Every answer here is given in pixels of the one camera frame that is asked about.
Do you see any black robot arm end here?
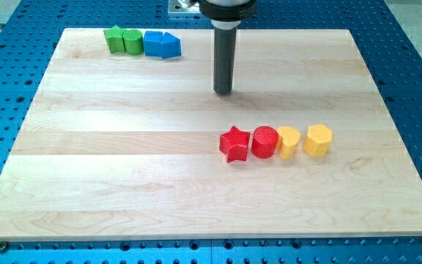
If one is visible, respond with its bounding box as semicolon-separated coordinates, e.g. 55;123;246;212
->
198;0;257;22

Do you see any yellow hexagon block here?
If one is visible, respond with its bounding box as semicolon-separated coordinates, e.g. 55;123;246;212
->
303;124;333;157

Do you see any red star block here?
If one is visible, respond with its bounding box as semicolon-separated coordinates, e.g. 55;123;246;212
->
219;126;251;163

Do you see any red cylinder block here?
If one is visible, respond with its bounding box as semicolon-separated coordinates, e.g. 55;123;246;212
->
251;126;278;158

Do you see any yellow heart block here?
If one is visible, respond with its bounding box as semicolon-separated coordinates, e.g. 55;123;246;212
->
276;126;300;159

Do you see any blue triangle block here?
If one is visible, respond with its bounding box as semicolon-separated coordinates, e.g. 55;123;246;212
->
160;32;182;59

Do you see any light wooden board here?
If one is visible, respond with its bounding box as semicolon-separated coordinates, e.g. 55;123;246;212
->
0;28;422;241

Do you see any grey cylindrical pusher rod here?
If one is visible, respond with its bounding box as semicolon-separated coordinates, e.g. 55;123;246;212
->
211;20;240;95

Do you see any blue cube block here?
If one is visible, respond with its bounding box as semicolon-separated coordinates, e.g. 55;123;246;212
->
143;31;163;57

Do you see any green cylinder block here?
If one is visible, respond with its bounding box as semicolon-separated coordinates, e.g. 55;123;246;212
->
122;29;144;56

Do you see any silver metal mounting plate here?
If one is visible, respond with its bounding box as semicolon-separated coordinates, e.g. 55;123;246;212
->
168;0;199;15

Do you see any green star block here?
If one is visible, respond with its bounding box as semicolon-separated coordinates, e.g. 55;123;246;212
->
103;25;125;54

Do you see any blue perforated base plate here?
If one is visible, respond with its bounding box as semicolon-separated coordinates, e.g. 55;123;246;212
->
0;1;422;263

